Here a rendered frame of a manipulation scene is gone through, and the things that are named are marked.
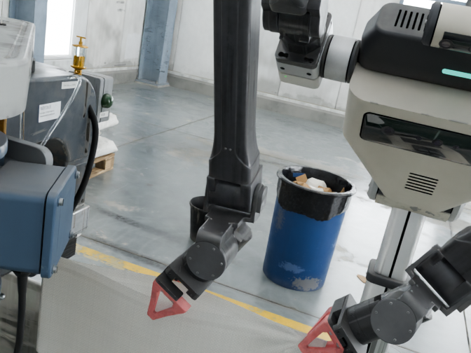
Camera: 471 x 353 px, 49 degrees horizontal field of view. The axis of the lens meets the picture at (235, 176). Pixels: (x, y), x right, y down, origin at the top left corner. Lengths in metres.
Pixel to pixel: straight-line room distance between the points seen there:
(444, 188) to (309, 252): 1.95
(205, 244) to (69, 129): 0.39
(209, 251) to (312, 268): 2.45
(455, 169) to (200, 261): 0.61
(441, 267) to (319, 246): 2.35
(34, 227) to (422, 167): 0.83
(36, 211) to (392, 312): 0.44
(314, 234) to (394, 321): 2.34
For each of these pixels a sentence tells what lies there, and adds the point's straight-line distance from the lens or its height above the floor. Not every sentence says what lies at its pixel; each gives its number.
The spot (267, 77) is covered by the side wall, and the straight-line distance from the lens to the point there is 9.05.
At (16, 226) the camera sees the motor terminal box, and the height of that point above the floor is 1.27.
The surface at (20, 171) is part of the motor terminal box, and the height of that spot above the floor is 1.30.
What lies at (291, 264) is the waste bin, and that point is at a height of 0.17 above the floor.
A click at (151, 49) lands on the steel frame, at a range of 9.58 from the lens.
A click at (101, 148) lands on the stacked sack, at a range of 4.41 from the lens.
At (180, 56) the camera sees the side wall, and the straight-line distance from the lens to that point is 9.60.
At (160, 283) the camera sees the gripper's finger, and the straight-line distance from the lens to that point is 0.80.
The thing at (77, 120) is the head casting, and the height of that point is 1.26.
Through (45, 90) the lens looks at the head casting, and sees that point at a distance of 0.91.
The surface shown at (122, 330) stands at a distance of 0.92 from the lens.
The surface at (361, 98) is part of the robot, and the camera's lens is 1.04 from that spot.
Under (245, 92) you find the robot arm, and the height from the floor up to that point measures 1.40.
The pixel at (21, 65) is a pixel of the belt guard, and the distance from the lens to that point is 0.53.
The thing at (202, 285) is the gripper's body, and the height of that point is 1.09.
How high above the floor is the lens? 1.50
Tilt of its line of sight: 17 degrees down
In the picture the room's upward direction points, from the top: 11 degrees clockwise
